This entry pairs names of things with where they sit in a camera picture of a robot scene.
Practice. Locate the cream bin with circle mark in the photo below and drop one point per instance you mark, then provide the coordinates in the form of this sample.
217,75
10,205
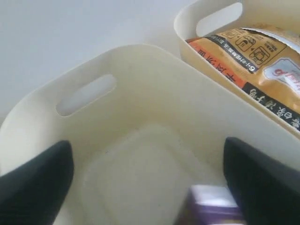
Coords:
207,17

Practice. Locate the purple juice carton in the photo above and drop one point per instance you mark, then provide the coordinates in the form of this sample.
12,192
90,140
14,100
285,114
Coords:
209,205

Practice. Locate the cream bin with square mark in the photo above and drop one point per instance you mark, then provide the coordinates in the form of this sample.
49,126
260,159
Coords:
144,126

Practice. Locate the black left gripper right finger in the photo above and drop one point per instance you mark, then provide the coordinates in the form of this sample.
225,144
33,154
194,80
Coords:
266,191

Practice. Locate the orange snack bag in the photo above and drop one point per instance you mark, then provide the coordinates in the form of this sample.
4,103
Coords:
263,61

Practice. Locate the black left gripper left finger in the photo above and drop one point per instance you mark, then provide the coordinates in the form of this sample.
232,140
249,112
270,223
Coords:
34,193

